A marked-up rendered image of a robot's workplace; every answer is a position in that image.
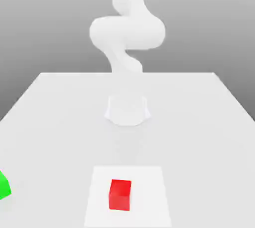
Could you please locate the small red cube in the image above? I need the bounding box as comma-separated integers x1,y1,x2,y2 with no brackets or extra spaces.
108,179,132,212

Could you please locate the small green cube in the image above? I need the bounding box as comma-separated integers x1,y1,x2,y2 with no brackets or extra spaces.
0,170,12,201

